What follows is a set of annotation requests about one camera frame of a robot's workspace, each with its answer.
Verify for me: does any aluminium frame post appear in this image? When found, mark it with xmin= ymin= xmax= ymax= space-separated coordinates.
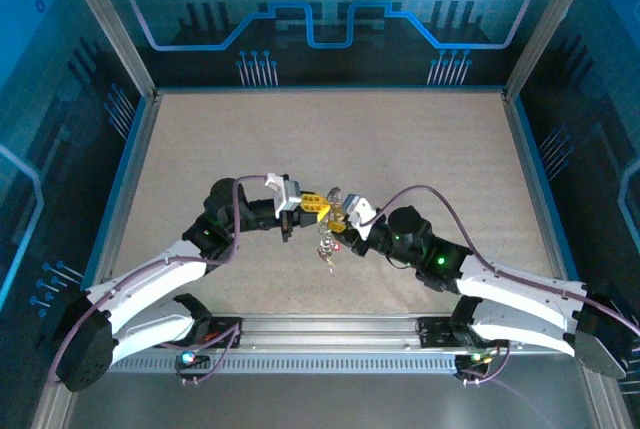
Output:
xmin=502 ymin=0 xmax=604 ymax=100
xmin=55 ymin=0 xmax=160 ymax=100

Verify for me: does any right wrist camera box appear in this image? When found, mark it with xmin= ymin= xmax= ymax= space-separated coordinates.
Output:
xmin=342 ymin=193 xmax=377 ymax=240

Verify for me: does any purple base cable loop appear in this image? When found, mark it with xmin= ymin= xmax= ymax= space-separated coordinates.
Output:
xmin=174 ymin=321 xmax=246 ymax=386

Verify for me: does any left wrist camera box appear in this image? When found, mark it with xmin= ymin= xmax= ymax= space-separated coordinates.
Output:
xmin=264 ymin=172 xmax=302 ymax=213

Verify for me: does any control board with lights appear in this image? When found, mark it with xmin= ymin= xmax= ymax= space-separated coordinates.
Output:
xmin=174 ymin=347 xmax=211 ymax=370
xmin=454 ymin=348 xmax=494 ymax=375

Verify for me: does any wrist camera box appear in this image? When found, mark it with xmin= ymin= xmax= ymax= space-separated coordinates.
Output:
xmin=342 ymin=193 xmax=377 ymax=240
xmin=264 ymin=172 xmax=302 ymax=213

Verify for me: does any metal keyring chain bunch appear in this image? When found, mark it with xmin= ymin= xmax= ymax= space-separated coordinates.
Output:
xmin=314 ymin=221 xmax=342 ymax=275

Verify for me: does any aluminium side rail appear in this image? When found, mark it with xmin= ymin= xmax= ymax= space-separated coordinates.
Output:
xmin=97 ymin=92 xmax=162 ymax=290
xmin=501 ymin=91 xmax=566 ymax=283

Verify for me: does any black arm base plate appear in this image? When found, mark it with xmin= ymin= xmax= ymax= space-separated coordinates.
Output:
xmin=417 ymin=316 xmax=511 ymax=350
xmin=202 ymin=315 xmax=245 ymax=350

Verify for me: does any slotted grey cable duct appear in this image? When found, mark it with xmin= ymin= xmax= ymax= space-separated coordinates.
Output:
xmin=109 ymin=352 xmax=460 ymax=376

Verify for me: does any steel front plate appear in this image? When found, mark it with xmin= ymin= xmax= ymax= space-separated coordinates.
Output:
xmin=64 ymin=351 xmax=609 ymax=429

